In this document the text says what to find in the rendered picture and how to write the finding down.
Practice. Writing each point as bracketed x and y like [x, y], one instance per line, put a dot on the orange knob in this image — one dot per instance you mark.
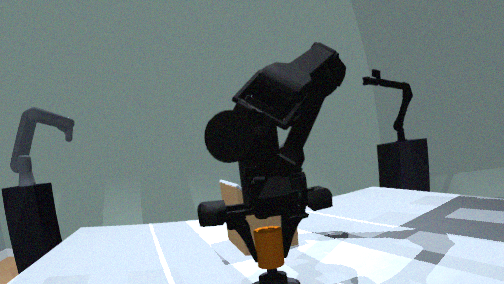
[269, 247]

